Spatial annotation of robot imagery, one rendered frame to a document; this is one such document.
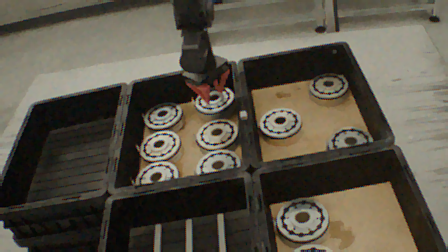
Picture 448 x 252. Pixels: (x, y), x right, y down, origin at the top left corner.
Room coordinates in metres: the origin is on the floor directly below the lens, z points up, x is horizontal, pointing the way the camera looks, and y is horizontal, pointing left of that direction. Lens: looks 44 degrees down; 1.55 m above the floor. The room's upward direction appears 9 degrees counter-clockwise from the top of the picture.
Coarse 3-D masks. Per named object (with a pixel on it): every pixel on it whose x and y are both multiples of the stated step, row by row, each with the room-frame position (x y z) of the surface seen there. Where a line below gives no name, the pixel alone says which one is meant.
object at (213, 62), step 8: (208, 56) 0.85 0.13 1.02; (216, 56) 0.91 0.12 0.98; (208, 64) 0.85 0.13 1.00; (216, 64) 0.87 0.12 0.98; (224, 64) 0.88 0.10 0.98; (184, 72) 0.86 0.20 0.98; (200, 72) 0.85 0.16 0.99; (208, 72) 0.85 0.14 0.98; (192, 80) 0.83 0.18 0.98; (200, 80) 0.82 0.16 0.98
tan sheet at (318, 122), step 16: (256, 96) 0.92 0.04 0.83; (272, 96) 0.91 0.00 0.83; (288, 96) 0.90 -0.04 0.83; (304, 96) 0.89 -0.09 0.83; (352, 96) 0.85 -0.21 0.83; (256, 112) 0.85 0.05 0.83; (304, 112) 0.82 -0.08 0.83; (320, 112) 0.81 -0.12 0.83; (336, 112) 0.80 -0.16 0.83; (352, 112) 0.79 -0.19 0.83; (304, 128) 0.76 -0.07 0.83; (320, 128) 0.75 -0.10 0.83; (336, 128) 0.74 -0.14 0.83; (304, 144) 0.71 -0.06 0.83; (320, 144) 0.70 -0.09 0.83; (272, 160) 0.67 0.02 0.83
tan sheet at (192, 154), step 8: (184, 104) 0.94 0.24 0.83; (192, 104) 0.93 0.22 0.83; (184, 112) 0.90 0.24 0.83; (192, 112) 0.90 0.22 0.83; (192, 120) 0.86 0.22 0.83; (200, 120) 0.86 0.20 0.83; (232, 120) 0.84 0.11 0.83; (184, 128) 0.84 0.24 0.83; (192, 128) 0.83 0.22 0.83; (200, 128) 0.83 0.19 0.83; (144, 136) 0.83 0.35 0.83; (184, 136) 0.81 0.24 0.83; (192, 136) 0.80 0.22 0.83; (184, 144) 0.78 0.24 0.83; (192, 144) 0.77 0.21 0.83; (184, 152) 0.75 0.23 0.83; (192, 152) 0.74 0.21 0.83; (200, 152) 0.74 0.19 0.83; (240, 152) 0.72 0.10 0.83; (184, 160) 0.72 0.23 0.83; (192, 160) 0.72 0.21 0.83; (200, 160) 0.71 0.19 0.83; (240, 160) 0.69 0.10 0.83; (184, 168) 0.69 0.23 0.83; (192, 168) 0.69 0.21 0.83
